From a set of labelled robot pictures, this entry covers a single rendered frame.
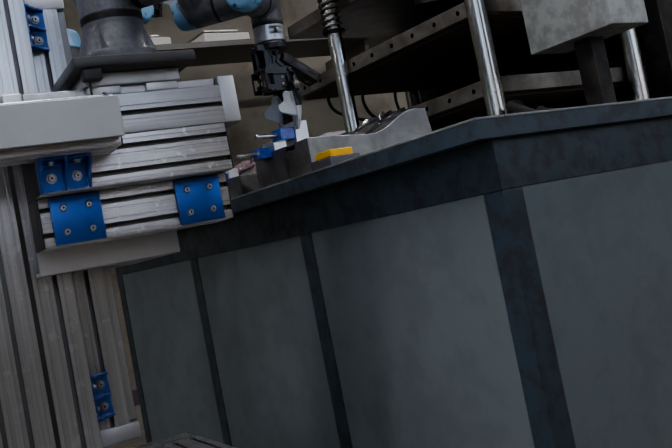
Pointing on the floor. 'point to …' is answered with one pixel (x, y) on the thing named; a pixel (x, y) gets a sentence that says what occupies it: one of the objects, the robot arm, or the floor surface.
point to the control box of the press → (579, 4)
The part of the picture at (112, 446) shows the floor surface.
